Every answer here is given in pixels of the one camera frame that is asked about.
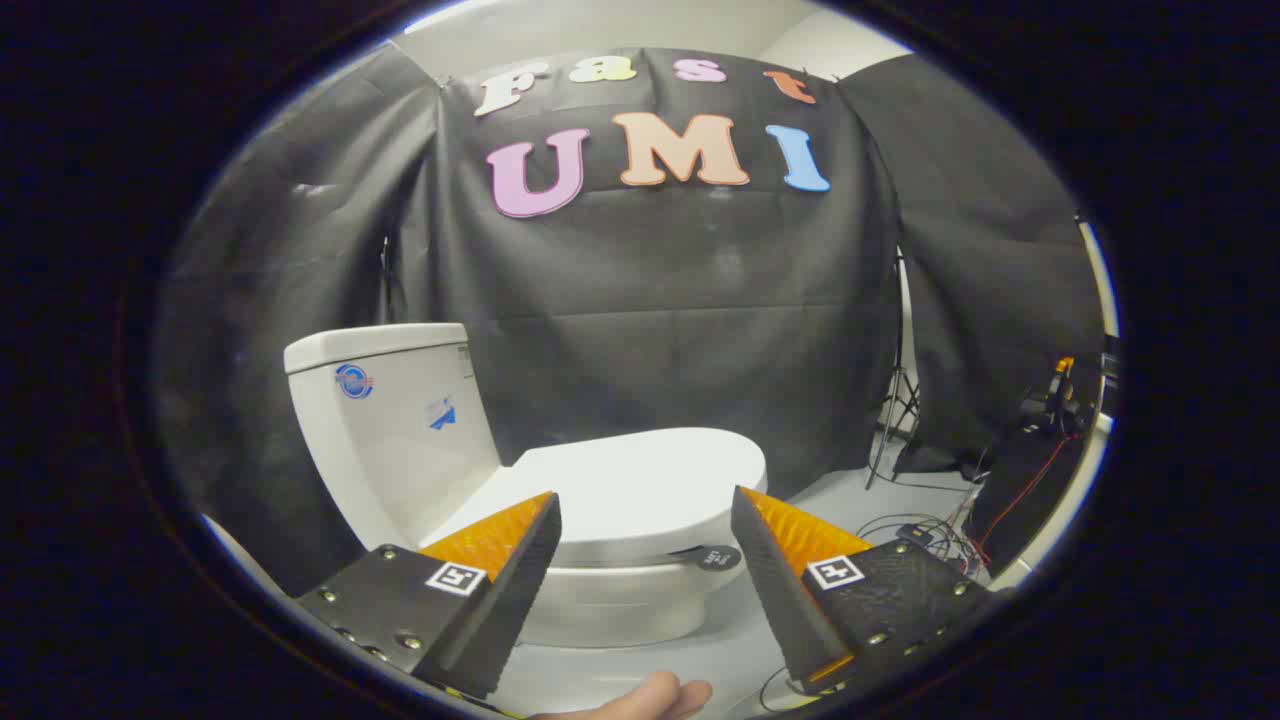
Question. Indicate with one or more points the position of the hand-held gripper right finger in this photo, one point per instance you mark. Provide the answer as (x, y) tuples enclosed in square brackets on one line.
[(775, 580)]

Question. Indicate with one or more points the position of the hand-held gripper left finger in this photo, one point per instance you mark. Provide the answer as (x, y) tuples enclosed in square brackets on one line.
[(520, 580)]

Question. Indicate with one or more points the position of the white toilet lid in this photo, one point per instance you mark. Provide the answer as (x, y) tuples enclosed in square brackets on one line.
[(650, 490)]

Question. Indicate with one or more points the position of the white toilet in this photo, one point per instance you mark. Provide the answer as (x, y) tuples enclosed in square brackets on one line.
[(400, 450)]

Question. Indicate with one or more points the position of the small black box device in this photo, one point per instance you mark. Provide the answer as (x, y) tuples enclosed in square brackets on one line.
[(915, 535)]

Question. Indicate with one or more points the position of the black light stand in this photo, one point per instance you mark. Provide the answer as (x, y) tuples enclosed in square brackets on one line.
[(897, 380)]

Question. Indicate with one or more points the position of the black backdrop cloth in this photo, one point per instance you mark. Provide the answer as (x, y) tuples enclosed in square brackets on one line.
[(650, 300)]

